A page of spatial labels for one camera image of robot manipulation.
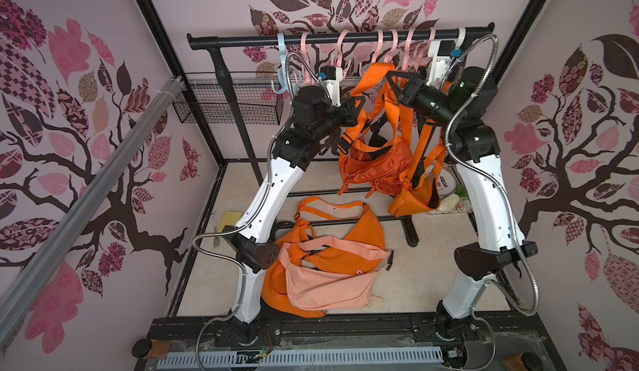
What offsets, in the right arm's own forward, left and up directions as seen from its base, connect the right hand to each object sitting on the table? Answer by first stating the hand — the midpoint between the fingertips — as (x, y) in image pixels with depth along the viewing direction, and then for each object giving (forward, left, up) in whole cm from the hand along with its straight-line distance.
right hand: (387, 71), depth 56 cm
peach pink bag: (-33, +17, -52) cm, 64 cm away
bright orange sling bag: (-5, -18, -40) cm, 44 cm away
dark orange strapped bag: (+15, -9, -29) cm, 34 cm away
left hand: (+2, +5, -9) cm, 11 cm away
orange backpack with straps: (-18, +27, -54) cm, 63 cm away
